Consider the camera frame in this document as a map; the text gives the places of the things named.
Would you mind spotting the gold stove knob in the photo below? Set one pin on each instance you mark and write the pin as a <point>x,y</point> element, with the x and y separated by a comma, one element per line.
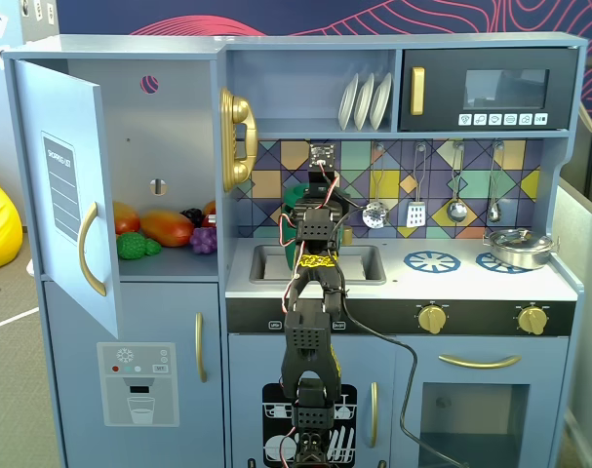
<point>533,320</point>
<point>432,319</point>

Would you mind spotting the black toy microwave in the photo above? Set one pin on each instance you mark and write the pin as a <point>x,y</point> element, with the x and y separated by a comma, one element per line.
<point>490,88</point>

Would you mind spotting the blue toy play kitchen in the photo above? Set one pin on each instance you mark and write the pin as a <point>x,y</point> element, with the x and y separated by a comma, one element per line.
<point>471,287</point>

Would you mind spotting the dark toy blackberry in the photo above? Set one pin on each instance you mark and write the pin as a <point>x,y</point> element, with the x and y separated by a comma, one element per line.
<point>192,216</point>

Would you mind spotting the steel ladle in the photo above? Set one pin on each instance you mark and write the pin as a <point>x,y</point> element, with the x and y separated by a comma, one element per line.
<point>455,209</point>

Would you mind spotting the green toy grapes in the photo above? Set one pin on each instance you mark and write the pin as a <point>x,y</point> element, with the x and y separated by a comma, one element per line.
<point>132,246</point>

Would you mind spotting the purple toy grapes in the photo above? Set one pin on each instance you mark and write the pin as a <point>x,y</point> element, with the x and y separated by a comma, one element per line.
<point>204,240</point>

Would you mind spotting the red orange toy peach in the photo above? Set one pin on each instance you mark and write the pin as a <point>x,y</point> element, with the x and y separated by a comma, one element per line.
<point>126,219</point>

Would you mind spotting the grey toy plate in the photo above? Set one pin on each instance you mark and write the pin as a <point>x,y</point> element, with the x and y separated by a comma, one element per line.
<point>381,102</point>
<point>346,105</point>
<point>363,105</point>

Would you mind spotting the blue fridge door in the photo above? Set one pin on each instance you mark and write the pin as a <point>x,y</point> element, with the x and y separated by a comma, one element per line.
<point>61,195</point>

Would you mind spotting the steel slotted spatula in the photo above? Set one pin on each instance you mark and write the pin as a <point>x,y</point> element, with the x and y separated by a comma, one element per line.
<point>415,214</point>

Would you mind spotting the red toy fruit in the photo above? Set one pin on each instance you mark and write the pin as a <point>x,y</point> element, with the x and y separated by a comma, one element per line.
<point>209,214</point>

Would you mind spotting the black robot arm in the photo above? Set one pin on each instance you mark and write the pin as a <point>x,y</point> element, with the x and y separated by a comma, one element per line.
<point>307,341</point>

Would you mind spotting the gold toy faucet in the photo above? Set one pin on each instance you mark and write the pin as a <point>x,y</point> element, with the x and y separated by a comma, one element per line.
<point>347,235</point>

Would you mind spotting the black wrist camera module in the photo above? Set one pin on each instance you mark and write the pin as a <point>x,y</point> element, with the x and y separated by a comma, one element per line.
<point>322,155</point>

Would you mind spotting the steel skimmer spoon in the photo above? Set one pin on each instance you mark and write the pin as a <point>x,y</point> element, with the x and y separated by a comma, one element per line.
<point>376,214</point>

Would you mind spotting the gold toy telephone handset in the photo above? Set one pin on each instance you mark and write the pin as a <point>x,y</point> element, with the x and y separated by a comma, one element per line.
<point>232,141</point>

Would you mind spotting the green recipient pot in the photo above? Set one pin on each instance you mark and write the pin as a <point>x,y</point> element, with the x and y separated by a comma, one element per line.
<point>290,229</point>

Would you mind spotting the grey toy sink basin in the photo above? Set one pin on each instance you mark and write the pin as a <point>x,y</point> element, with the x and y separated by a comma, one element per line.
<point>364,265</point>

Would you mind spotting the orange toy mango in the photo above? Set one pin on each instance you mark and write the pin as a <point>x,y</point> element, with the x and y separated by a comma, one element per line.
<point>166,229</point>

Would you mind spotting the steel pot with lid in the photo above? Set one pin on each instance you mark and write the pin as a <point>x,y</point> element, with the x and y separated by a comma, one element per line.
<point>520,248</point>

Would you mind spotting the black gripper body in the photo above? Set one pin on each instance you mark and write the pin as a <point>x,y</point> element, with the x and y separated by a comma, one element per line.
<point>321,188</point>

